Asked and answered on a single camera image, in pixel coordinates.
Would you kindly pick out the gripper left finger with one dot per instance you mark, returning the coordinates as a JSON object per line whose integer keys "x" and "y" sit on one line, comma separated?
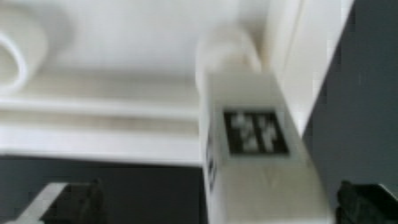
{"x": 67, "y": 204}

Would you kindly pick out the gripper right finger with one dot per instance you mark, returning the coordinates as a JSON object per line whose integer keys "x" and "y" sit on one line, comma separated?
{"x": 367, "y": 204}

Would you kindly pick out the white square table top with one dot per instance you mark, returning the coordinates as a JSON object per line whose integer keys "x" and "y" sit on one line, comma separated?
{"x": 99, "y": 53}

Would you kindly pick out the white U-shaped obstacle fence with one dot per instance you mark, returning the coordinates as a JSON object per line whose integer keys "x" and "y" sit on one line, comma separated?
{"x": 151, "y": 135}

